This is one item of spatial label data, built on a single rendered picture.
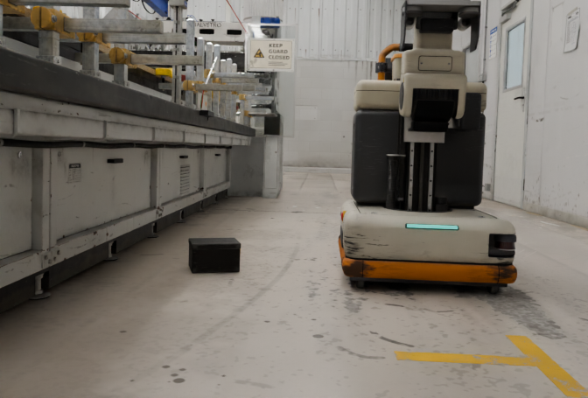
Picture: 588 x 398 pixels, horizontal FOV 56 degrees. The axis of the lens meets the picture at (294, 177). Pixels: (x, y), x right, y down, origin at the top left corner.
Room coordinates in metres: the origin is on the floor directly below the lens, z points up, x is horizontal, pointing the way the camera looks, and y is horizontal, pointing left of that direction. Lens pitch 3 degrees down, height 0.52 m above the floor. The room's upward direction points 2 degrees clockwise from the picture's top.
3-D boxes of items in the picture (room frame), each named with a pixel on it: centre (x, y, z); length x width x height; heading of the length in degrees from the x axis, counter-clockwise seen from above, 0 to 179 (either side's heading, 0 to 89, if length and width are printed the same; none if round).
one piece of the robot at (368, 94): (2.42, -0.52, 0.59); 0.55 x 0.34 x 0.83; 87
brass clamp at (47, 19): (1.41, 0.61, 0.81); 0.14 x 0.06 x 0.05; 178
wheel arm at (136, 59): (1.92, 0.54, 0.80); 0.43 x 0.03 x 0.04; 88
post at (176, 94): (2.62, 0.56, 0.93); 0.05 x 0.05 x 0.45; 88
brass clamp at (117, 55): (1.91, 0.59, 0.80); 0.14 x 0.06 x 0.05; 178
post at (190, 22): (2.88, 0.55, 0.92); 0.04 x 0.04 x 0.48; 88
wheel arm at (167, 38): (1.67, 0.55, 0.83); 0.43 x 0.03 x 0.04; 88
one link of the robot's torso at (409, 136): (2.16, -0.57, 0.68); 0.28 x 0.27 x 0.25; 87
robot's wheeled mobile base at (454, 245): (2.32, -0.52, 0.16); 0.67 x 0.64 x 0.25; 177
